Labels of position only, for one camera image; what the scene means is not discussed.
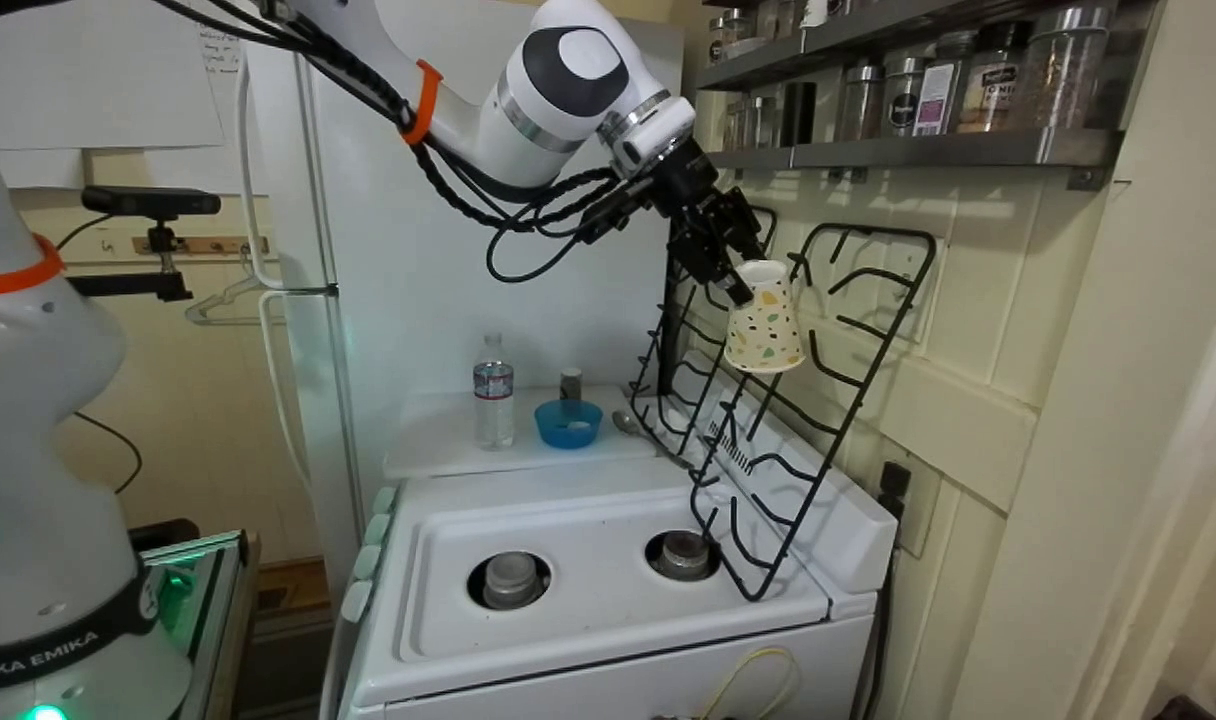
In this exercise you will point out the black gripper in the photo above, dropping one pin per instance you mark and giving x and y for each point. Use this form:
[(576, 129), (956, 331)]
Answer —
[(698, 194)]

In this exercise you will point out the speckled cream paper cup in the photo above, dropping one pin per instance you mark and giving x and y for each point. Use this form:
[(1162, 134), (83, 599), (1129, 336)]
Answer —
[(766, 332)]

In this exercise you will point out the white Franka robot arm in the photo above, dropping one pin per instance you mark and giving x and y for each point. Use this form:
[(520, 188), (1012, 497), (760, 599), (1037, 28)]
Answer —
[(569, 83)]

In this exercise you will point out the black stove grate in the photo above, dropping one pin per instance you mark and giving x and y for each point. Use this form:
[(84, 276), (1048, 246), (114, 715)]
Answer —
[(664, 332), (888, 229)]

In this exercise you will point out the steel spice shelf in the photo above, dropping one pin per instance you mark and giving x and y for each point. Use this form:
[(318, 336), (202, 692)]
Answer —
[(820, 52), (900, 149)]

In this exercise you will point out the metal mug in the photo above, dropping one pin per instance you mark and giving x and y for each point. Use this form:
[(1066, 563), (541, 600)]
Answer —
[(728, 35)]

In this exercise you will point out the small shaker with silver lid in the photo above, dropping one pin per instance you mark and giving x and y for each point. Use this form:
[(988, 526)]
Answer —
[(569, 390)]

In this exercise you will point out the small blue bowl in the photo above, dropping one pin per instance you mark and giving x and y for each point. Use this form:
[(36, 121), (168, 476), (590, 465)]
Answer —
[(569, 425)]

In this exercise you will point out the clear plastic water bottle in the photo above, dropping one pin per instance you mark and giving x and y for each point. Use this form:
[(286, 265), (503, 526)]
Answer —
[(495, 401)]

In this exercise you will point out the round stove burner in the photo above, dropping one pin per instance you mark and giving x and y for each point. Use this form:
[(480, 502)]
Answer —
[(682, 555), (510, 580)]

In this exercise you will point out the large glass spice jar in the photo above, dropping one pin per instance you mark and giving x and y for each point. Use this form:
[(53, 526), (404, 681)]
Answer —
[(1069, 66)]

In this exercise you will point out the white gas stove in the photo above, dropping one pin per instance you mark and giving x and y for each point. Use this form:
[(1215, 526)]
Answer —
[(594, 625)]

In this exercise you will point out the white stove knob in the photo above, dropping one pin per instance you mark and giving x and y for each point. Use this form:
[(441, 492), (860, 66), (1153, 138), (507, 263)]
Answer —
[(354, 600), (371, 559)]

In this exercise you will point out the white clothes hanger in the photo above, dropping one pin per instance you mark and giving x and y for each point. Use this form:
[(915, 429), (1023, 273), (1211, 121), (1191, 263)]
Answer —
[(243, 302)]

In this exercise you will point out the white board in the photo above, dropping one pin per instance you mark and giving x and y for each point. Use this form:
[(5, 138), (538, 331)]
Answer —
[(128, 94)]

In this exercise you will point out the wall outlet with black plug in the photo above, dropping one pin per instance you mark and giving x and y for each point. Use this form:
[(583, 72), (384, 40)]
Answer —
[(900, 492)]

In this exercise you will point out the wooden wall rail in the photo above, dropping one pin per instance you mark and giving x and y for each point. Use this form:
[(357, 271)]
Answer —
[(221, 248)]

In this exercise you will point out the black camera on stand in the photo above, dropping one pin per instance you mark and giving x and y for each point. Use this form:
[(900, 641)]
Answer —
[(149, 203)]

